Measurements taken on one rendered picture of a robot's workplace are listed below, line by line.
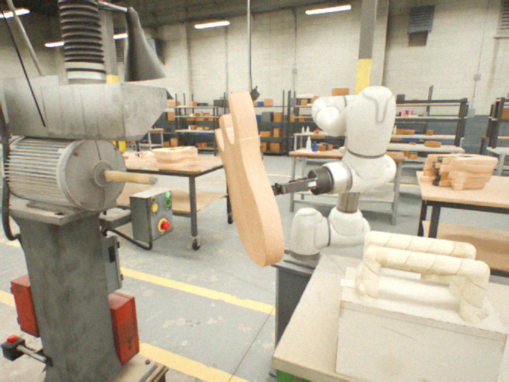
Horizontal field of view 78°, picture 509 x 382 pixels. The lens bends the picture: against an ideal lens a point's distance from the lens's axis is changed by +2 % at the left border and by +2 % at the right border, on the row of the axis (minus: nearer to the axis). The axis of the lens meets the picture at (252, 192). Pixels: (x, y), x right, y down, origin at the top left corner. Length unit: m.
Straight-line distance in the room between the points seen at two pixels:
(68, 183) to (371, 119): 0.91
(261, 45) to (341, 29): 2.89
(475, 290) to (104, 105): 0.89
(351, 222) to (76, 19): 1.32
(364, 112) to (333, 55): 11.27
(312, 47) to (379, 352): 11.87
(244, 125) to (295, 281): 1.12
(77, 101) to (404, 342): 0.95
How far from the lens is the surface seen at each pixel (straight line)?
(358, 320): 0.69
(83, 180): 1.15
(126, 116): 0.87
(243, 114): 0.68
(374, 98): 0.85
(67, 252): 1.36
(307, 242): 1.60
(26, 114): 1.32
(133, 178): 1.07
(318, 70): 12.14
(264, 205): 0.66
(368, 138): 0.86
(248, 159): 0.69
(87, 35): 1.04
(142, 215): 1.39
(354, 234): 1.64
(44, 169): 1.23
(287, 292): 1.71
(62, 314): 1.47
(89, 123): 0.96
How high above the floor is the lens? 1.46
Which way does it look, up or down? 14 degrees down
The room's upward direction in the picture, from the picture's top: straight up
